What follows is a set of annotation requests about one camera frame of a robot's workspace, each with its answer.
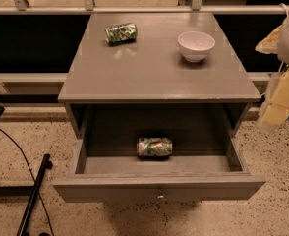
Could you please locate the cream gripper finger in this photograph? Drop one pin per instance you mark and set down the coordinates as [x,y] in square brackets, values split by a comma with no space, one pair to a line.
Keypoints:
[275,109]
[269,45]

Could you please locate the green white 7up can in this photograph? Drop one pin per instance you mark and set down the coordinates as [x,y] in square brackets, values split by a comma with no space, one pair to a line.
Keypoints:
[150,147]

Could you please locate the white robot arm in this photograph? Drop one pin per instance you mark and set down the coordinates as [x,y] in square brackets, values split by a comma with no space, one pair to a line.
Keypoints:
[283,42]

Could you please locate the grey open top drawer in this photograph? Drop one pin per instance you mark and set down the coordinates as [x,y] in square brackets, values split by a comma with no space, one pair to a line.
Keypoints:
[205,163]

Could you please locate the grey cabinet counter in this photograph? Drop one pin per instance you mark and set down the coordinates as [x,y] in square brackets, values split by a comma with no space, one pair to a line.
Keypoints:
[152,71]

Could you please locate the dark green soda can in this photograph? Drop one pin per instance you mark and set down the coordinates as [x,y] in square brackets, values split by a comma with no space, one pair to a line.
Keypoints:
[121,33]

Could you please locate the white ceramic bowl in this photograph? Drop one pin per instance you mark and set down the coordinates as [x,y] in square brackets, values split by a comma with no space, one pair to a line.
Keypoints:
[195,45]

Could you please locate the black tripod stand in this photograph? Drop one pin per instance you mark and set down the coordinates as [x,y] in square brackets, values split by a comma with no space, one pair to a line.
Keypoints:
[31,191]

